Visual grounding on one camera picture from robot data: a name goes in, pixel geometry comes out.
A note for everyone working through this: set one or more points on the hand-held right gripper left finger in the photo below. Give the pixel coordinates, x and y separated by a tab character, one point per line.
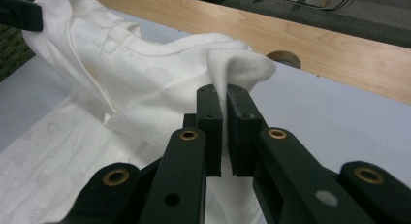
211	136

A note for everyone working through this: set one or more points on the green woven basket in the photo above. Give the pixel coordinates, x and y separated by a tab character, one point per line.
9	56

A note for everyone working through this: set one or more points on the white baby romper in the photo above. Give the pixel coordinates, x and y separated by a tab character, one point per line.
129	81

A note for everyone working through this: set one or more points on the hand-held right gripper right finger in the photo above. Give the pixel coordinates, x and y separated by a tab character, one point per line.
244	136

